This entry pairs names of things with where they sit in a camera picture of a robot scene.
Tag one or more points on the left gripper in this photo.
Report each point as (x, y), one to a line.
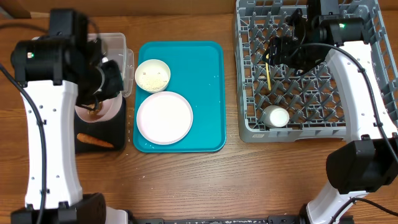
(115, 84)

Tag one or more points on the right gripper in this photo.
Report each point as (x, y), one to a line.
(278, 49)

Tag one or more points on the pink bowl with nuts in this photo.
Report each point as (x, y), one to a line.
(107, 110)

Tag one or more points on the yellow plastic spoon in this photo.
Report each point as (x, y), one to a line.
(269, 83)

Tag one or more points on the orange carrot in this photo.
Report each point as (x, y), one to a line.
(85, 138)

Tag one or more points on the white paper cup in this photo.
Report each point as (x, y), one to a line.
(276, 117)

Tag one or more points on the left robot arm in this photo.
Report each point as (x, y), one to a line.
(54, 193)

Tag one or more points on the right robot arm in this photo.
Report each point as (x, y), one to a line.
(368, 160)

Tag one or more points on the clear plastic bin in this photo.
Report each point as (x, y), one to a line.
(121, 56)

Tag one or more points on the white bowl with crumbs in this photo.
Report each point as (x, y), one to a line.
(152, 76)

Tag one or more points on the black plastic tray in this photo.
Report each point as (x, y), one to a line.
(112, 131)

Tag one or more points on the white round plate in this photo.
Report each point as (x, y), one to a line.
(164, 118)

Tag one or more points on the teal serving tray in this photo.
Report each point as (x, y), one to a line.
(197, 73)

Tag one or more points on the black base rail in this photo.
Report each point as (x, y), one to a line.
(273, 219)

